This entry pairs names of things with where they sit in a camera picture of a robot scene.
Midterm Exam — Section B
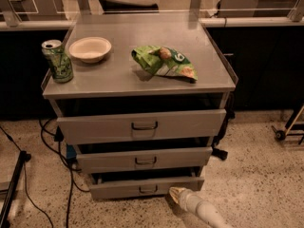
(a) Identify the grey middle drawer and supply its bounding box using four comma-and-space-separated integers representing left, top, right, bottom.
77, 147, 212, 174

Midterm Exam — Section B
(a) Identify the black cabinet caster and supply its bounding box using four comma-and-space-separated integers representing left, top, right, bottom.
212, 148, 228, 161

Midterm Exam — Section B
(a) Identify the green chip bag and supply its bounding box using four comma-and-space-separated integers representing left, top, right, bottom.
131, 46, 198, 81

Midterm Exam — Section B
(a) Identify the black wheeled cart base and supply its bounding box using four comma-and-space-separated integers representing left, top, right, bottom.
272, 104, 304, 144

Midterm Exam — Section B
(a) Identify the clear acrylic barrier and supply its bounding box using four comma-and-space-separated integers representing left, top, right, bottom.
0, 0, 304, 29

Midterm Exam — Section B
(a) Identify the black floor cable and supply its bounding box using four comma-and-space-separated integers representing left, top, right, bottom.
0, 117, 96, 228

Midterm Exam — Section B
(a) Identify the grey bottom drawer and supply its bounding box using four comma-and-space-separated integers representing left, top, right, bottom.
89, 167, 204, 200

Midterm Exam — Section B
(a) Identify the grey drawer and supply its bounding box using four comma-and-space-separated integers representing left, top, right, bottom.
89, 167, 204, 200
57, 109, 226, 144
77, 147, 212, 174

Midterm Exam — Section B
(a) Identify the black stand leg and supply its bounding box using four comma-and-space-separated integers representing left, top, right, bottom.
0, 151, 31, 228

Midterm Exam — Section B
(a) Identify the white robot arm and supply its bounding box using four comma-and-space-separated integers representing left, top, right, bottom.
169, 187, 233, 228

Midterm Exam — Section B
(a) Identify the grey top drawer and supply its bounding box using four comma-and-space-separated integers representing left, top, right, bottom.
57, 109, 226, 144

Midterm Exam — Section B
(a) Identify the green soda can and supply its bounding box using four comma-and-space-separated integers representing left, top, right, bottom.
42, 40, 73, 83

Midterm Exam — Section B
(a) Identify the white paper bowl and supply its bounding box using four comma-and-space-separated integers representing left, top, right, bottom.
68, 37, 112, 64

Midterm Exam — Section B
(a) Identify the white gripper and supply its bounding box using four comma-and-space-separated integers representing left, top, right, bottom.
169, 187, 203, 214

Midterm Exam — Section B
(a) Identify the grey metal drawer cabinet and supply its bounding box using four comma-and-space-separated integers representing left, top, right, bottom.
41, 14, 239, 176

